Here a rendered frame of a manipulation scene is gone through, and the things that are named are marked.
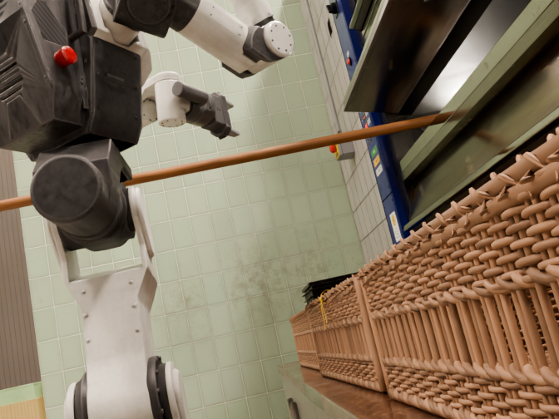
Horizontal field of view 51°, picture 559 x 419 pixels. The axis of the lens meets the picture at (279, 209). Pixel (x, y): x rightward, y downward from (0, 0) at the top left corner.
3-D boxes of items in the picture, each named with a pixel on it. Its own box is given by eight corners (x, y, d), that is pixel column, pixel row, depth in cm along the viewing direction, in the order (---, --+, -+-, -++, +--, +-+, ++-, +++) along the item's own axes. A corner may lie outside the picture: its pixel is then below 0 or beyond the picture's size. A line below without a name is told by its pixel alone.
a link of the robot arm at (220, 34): (288, 77, 121) (200, 16, 109) (249, 97, 131) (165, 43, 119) (298, 33, 126) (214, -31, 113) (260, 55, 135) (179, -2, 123)
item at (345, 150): (351, 159, 276) (346, 139, 278) (354, 151, 266) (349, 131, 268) (336, 161, 275) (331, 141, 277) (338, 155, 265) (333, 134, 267)
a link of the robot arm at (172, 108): (180, 135, 148) (149, 125, 138) (176, 94, 150) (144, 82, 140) (216, 121, 142) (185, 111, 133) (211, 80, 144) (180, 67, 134)
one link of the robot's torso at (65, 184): (112, 214, 92) (95, 110, 96) (28, 231, 91) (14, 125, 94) (144, 245, 119) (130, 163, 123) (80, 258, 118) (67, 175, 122)
